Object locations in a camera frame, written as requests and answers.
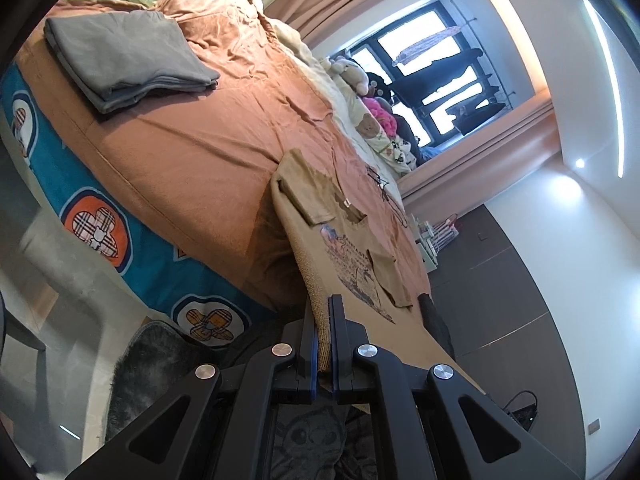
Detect white nightstand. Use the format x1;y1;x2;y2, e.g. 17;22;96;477
410;215;441;271

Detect black folded clothes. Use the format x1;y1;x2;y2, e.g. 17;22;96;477
417;292;456;361

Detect thin black cord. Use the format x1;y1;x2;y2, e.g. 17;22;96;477
365;162;408;228

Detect ceiling light strip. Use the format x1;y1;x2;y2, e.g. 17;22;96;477
582;0;626;178

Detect pink plush toy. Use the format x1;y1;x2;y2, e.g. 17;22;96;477
362;97;398;136

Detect black white spotted cloth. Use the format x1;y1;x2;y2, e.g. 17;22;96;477
390;135;418;173

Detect orange blanket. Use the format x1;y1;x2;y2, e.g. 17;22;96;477
20;0;433;321

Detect red white bag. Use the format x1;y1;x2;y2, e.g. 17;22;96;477
432;212;461;246

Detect dark fluffy rug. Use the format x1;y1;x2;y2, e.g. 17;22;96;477
102;320;241;443

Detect tan printed t-shirt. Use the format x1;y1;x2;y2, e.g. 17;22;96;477
270;149;488;406

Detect person's grey printed pants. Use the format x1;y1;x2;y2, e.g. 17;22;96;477
270;402;381;480

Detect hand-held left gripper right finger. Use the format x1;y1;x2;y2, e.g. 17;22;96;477
327;295;583;480

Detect pink curtain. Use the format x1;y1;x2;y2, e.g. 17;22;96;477
265;0;476;61
397;100;556;211

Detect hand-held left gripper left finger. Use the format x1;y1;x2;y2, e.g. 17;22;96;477
65;305;321;480

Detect black hanging jacket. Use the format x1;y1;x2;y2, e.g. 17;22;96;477
450;101;511;134

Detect beige plush bear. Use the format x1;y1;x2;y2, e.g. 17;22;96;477
327;55;371;96

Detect black hanging coat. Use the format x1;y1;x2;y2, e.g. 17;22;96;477
395;49;483;93

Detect dark furniture frame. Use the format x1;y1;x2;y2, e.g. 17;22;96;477
0;290;48;361

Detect black plush toy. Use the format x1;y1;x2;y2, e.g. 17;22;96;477
367;72;396;103

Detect grey folded clothes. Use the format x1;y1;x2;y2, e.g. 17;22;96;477
42;9;221;115

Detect floral hanging garment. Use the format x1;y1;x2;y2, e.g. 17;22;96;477
392;25;461;66

